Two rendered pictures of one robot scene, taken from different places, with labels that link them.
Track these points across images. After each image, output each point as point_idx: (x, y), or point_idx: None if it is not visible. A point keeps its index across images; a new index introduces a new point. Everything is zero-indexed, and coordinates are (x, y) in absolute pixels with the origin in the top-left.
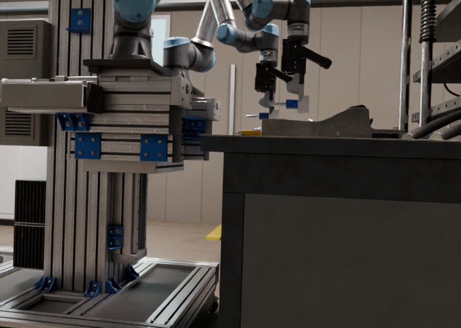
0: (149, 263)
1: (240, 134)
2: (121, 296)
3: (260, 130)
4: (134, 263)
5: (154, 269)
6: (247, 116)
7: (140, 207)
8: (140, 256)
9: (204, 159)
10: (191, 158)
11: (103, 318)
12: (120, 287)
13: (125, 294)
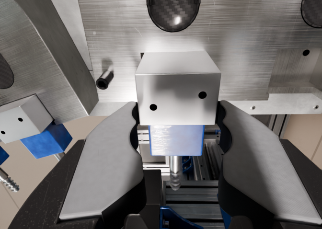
0: (139, 135)
1: (10, 177)
2: (217, 126)
3: (47, 124)
4: (220, 134)
5: (146, 128)
6: (180, 183)
7: (206, 171)
8: (207, 136)
9: (161, 171)
10: (162, 189)
11: (271, 119)
12: (215, 131)
13: (211, 125)
